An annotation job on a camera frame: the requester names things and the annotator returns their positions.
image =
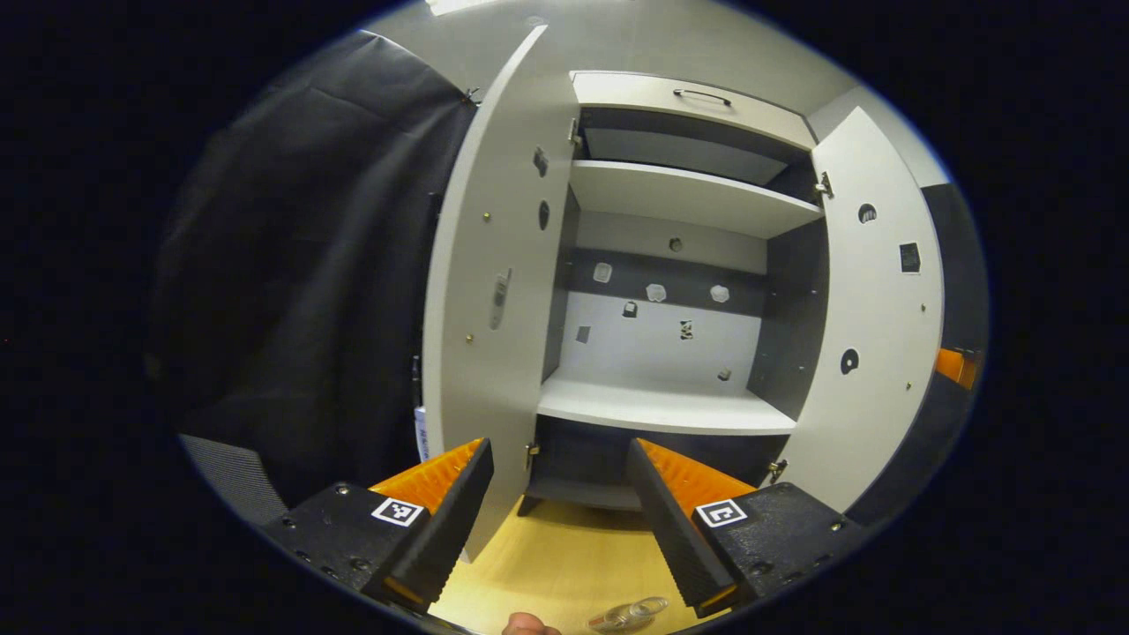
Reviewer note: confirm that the white and grey cabinet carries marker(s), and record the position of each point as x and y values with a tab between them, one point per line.
794	309

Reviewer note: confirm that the white cabinet bottom board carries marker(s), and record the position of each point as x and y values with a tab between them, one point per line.
661	406

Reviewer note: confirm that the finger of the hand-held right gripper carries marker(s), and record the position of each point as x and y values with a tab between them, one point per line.
957	369

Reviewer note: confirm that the white and blue object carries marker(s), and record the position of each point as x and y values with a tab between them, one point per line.
422	437

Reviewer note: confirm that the grey striped cloth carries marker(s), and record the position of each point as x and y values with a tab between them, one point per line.
234	476

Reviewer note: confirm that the clear glass bottle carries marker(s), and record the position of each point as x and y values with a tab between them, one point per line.
631	614

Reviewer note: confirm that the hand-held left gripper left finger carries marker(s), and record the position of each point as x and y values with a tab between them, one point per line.
441	538

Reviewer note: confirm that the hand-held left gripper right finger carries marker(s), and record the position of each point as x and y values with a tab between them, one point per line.
675	538

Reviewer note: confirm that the white cabinet shelf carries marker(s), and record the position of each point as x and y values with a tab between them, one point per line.
688	198

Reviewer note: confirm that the white cabinet drawer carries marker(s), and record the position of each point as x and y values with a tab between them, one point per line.
635	93

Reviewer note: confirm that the white cabinet door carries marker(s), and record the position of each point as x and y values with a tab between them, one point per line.
494	176
882	300

